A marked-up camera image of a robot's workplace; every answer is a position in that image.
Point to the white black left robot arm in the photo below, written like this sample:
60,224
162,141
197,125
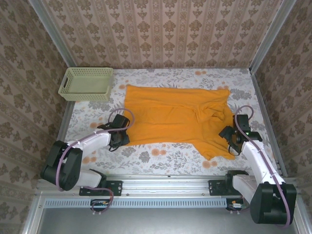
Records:
92,141

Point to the orange t-shirt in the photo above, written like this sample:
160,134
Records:
165,117

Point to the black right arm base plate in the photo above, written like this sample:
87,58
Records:
215,187

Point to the floral patterned tablecloth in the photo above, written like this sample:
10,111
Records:
170,161

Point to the small electronics board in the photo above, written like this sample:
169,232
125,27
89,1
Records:
235,204
100,204

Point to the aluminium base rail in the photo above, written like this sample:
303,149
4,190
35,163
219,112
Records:
165,185

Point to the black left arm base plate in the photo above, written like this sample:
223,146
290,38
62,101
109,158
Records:
114,187

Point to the pale green plastic basket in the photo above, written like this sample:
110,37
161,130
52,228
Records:
85,84

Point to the grey metal panel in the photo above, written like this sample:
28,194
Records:
158,221

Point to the aluminium frame post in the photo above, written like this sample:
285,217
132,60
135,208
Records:
273,31
52,31

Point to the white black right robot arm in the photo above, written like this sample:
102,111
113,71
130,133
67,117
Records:
258,161

